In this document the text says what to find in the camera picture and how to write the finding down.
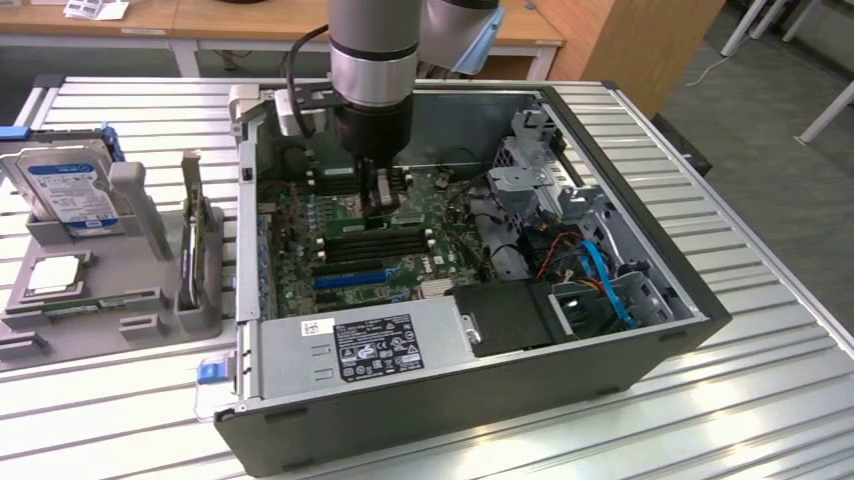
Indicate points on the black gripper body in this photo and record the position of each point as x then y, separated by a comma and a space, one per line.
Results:
372, 127

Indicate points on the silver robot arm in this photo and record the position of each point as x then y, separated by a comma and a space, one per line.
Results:
374, 50

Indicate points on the black RAM slot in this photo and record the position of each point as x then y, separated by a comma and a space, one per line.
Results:
374, 240
410, 228
374, 247
374, 254

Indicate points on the green RAM stick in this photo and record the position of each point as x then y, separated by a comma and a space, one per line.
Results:
80, 306

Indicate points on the black expansion slot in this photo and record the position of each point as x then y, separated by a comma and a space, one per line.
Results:
347, 269

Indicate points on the blue expansion slot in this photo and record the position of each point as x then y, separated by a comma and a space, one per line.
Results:
354, 281

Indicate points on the green motherboard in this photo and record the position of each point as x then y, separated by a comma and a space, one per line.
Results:
300, 280

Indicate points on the silver chipset heatsink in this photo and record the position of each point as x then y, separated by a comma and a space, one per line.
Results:
437, 290

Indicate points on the graphics card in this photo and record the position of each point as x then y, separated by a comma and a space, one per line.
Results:
196, 220

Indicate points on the wooden desk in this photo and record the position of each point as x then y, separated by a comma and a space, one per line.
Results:
234, 20

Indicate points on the black power supply label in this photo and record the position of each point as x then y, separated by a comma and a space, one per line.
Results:
377, 347

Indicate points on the metal disk bay cage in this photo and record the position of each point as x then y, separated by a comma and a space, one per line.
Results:
601, 210

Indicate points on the grey power supply unit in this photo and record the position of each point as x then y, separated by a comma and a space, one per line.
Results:
294, 360

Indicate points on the blue disk caddy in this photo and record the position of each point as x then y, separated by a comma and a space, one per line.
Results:
107, 137

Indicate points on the wooden cabinet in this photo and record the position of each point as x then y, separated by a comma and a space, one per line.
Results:
634, 45

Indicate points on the blue clamp block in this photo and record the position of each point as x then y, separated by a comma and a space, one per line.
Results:
212, 371

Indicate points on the hard disk with blue label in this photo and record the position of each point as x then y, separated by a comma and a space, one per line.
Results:
63, 190

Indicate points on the black PC case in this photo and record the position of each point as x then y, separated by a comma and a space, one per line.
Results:
467, 415

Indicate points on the white papers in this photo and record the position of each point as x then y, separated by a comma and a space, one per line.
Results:
96, 9

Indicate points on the silver CPU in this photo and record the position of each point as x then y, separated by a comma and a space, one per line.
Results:
55, 276

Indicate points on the grey parts rack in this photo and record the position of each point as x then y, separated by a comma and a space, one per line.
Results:
100, 340

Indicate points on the white table legs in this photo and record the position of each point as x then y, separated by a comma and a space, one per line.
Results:
741, 25

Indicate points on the white table leg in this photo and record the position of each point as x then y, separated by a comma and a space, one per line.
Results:
828, 110

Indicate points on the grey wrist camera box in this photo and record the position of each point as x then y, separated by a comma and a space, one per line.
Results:
294, 115

